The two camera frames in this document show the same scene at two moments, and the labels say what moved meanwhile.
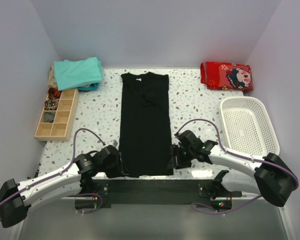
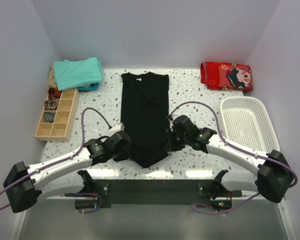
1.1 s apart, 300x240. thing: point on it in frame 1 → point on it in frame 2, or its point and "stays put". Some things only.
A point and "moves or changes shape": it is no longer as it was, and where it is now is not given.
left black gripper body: x=113 y=169 → x=120 y=155
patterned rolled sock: x=51 y=104 stays put
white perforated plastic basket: x=247 y=127 stays put
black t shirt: x=145 y=134 moves or changes shape
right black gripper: x=175 y=150 → x=170 y=145
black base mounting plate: x=217 y=192 stays put
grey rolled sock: x=48 y=117 stays put
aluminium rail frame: x=249 y=219 stays put
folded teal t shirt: x=84 y=74 stays put
